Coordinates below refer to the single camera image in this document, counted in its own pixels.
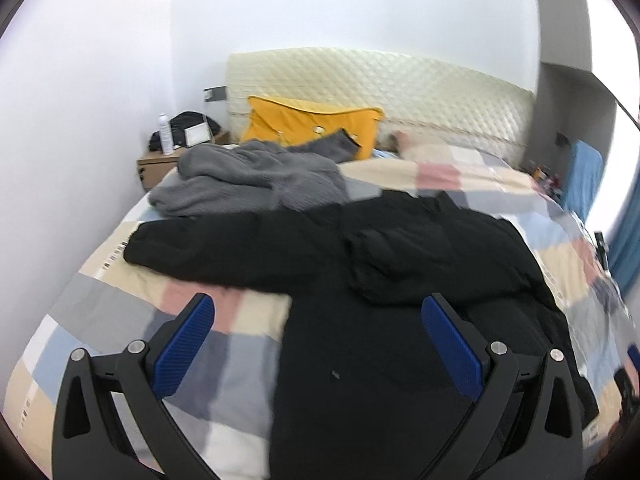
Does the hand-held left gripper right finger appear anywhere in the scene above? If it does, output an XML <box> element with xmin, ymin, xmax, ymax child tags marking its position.
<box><xmin>421</xmin><ymin>292</ymin><xmax>583</xmax><ymax>480</ymax></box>

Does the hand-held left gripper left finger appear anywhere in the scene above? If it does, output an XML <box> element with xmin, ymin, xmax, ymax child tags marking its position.
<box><xmin>51</xmin><ymin>292</ymin><xmax>216</xmax><ymax>480</ymax></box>

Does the black coat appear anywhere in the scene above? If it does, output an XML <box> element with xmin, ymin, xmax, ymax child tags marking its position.
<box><xmin>123</xmin><ymin>191</ymin><xmax>601</xmax><ymax>480</ymax></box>

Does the checkered duvet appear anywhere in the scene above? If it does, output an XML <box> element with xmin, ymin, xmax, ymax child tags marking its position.
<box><xmin>0</xmin><ymin>142</ymin><xmax>640</xmax><ymax>480</ymax></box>

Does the grey fleece garment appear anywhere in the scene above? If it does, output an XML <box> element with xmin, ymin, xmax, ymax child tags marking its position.
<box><xmin>148</xmin><ymin>139</ymin><xmax>351</xmax><ymax>218</ymax></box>

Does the wooden nightstand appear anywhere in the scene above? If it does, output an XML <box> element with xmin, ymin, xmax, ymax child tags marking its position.
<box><xmin>137</xmin><ymin>130</ymin><xmax>233</xmax><ymax>192</ymax></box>

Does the row of small bottles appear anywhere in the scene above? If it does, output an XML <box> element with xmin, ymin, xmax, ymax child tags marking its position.
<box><xmin>530</xmin><ymin>162</ymin><xmax>563</xmax><ymax>196</ymax></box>

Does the blue curtain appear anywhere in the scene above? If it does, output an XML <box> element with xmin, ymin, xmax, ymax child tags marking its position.
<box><xmin>605</xmin><ymin>200</ymin><xmax>640</xmax><ymax>301</ymax></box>

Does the pink pillow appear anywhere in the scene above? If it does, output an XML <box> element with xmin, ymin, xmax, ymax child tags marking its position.
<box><xmin>392</xmin><ymin>131</ymin><xmax>451</xmax><ymax>153</ymax></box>

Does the clear plastic bottle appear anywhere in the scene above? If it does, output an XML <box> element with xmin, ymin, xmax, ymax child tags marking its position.
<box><xmin>158</xmin><ymin>113</ymin><xmax>174</xmax><ymax>156</ymax></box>

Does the black bag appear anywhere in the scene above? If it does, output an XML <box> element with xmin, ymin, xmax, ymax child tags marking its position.
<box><xmin>150</xmin><ymin>111</ymin><xmax>222</xmax><ymax>151</ymax></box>

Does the dark grey sock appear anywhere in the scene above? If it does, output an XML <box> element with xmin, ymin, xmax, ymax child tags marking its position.
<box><xmin>300</xmin><ymin>129</ymin><xmax>363</xmax><ymax>163</ymax></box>

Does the yellow pillow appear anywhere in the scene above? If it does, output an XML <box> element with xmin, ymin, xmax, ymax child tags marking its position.
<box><xmin>240</xmin><ymin>95</ymin><xmax>386</xmax><ymax>161</ymax></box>

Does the cream quilted headboard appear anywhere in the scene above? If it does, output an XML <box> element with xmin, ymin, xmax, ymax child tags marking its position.
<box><xmin>226</xmin><ymin>49</ymin><xmax>535</xmax><ymax>171</ymax></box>

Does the grey white wardrobe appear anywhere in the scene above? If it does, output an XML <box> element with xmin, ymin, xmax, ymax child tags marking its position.
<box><xmin>530</xmin><ymin>0</ymin><xmax>640</xmax><ymax>201</ymax></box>

